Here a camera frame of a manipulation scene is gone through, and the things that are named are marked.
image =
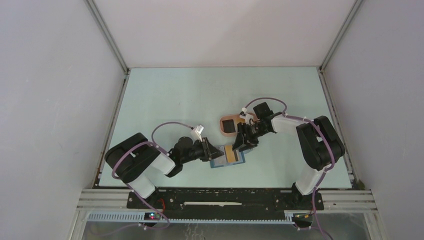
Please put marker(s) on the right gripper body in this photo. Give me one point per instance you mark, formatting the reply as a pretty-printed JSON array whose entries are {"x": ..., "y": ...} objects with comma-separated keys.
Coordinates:
[{"x": 253, "y": 131}]

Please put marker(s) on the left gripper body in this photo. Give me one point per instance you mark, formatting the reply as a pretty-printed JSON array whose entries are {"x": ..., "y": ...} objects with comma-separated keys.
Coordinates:
[{"x": 203, "y": 151}]

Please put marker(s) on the white portrait card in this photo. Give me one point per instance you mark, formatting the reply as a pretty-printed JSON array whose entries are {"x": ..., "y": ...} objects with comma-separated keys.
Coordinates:
[{"x": 218, "y": 162}]

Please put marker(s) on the blue card holder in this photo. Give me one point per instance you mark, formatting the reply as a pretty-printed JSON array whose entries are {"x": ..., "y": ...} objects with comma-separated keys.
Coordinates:
[{"x": 241, "y": 156}]

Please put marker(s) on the black card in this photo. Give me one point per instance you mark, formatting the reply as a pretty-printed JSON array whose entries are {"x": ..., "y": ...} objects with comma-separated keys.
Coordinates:
[{"x": 228, "y": 126}]

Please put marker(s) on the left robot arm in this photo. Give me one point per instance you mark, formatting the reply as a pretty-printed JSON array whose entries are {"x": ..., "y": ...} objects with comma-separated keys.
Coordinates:
[{"x": 131, "y": 158}]

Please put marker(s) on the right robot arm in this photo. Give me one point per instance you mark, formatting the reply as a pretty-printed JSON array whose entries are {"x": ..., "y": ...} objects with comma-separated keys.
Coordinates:
[{"x": 319, "y": 142}]

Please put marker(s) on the pink oval tray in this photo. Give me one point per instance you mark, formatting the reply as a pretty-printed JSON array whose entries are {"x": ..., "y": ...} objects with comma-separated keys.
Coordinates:
[{"x": 236, "y": 119}]

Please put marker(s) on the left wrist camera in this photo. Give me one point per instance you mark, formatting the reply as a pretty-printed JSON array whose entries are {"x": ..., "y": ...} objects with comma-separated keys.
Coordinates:
[{"x": 196, "y": 132}]

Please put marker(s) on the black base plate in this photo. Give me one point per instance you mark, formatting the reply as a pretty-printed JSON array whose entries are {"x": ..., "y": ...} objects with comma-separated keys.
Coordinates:
[{"x": 225, "y": 204}]

